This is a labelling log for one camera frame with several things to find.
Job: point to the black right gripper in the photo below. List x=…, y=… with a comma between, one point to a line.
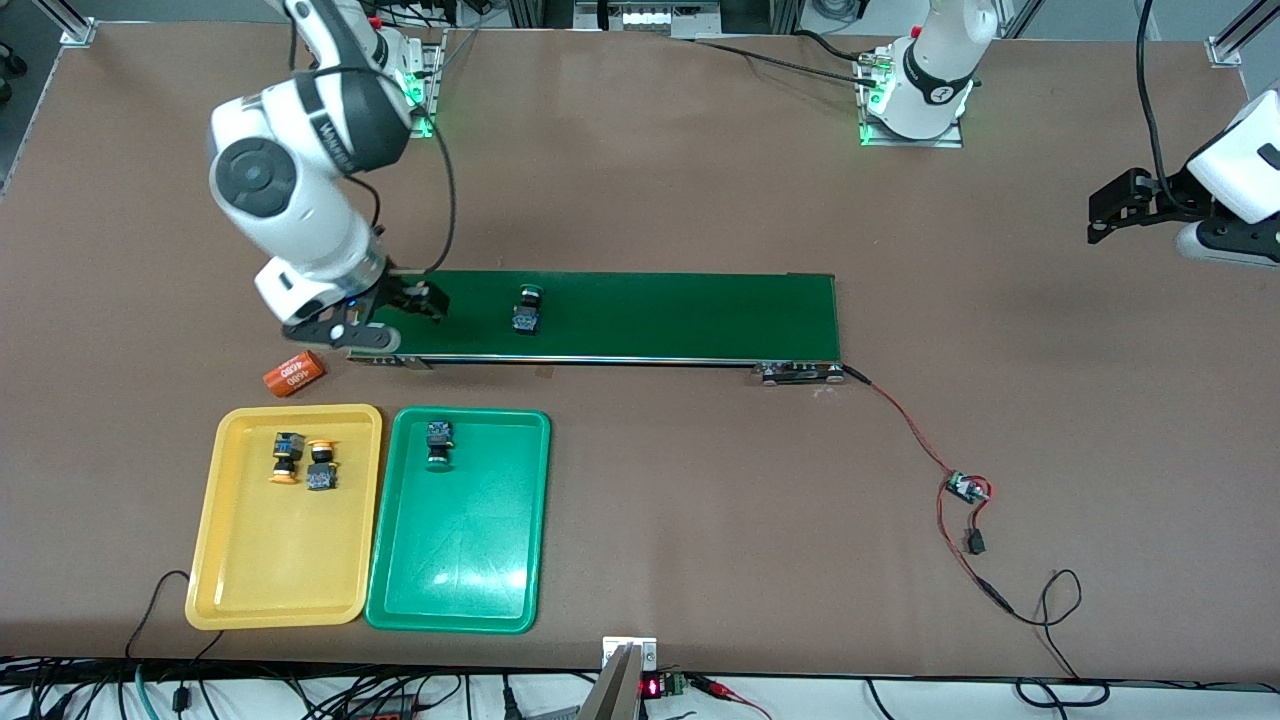
x=393, y=292

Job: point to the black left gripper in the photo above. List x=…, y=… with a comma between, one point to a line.
x=1172, y=189

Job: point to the green push button switch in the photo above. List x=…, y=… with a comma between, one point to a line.
x=439, y=442
x=527, y=310

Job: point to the orange cylinder marked 4680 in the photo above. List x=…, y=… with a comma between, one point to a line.
x=295, y=373

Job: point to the yellow push button switch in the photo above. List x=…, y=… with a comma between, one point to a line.
x=321, y=465
x=287, y=456

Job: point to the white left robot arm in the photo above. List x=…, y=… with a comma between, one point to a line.
x=1245, y=160

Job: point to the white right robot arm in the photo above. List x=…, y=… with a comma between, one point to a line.
x=300, y=210

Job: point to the aluminium corner profile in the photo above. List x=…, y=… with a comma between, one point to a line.
x=78, y=32
x=1225, y=50

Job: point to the green plastic tray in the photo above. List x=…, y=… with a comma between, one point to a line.
x=460, y=540

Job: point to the yellow plastic tray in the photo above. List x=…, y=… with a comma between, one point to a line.
x=280, y=560

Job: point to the small green circuit board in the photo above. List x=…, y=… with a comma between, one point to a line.
x=968, y=487

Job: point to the green conveyor belt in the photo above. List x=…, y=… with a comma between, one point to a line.
x=780, y=315

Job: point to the red black power lead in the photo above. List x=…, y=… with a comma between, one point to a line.
x=990, y=592

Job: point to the silver mounting plate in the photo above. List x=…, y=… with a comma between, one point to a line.
x=645, y=650

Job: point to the grey metal bar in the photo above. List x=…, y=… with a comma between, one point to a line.
x=612, y=695

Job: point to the red digit display module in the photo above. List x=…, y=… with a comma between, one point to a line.
x=652, y=687

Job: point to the red clip lead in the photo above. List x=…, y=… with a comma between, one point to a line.
x=715, y=688

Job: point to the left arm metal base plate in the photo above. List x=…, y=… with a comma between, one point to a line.
x=905, y=143

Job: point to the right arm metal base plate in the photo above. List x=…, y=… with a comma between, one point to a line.
x=437, y=70

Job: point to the aluminium frame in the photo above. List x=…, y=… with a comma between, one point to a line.
x=540, y=10

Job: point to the white device in frame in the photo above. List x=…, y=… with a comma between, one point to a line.
x=660, y=15

